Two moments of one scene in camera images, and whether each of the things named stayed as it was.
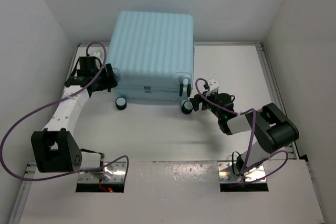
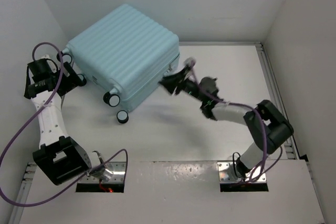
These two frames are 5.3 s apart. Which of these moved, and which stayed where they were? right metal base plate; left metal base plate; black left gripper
Moved: black left gripper
Stayed: left metal base plate; right metal base plate
